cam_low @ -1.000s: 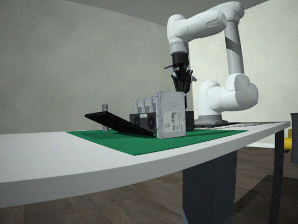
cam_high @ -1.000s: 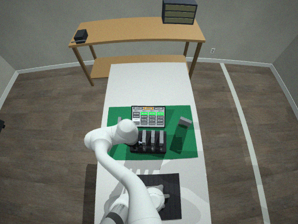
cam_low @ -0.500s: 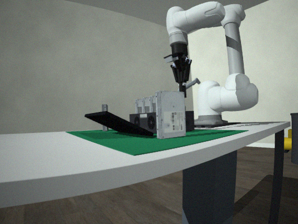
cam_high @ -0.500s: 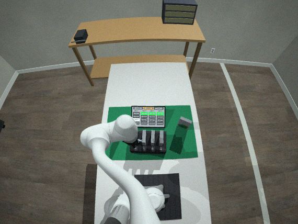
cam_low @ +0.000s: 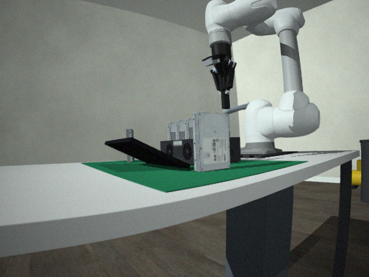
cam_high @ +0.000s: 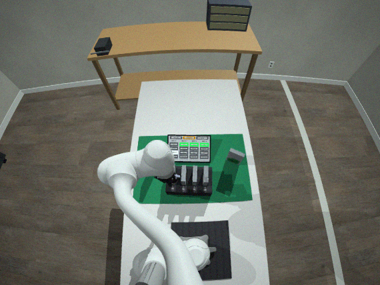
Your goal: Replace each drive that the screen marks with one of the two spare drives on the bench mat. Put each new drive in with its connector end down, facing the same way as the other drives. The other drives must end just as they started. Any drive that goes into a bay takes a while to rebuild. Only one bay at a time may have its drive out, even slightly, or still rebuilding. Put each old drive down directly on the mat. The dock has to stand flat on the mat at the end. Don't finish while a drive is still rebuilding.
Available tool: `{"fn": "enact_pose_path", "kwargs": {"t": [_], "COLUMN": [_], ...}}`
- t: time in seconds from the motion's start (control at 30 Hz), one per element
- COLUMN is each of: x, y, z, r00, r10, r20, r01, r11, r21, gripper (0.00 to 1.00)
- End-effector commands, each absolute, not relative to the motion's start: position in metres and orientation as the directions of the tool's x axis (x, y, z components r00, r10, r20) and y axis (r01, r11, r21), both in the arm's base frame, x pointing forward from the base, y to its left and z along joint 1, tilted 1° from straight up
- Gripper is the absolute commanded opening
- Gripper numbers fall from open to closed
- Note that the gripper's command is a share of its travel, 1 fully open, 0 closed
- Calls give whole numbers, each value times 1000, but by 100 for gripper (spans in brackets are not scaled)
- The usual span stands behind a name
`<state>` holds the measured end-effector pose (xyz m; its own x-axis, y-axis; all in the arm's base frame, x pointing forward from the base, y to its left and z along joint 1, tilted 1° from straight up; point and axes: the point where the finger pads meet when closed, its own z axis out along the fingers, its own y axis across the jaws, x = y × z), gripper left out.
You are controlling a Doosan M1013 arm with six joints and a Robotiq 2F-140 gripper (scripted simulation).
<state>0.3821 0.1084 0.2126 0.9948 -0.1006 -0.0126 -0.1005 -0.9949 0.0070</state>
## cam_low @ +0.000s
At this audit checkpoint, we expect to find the green bench mat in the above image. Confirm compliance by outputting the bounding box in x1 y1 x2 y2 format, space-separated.
82 160 307 193

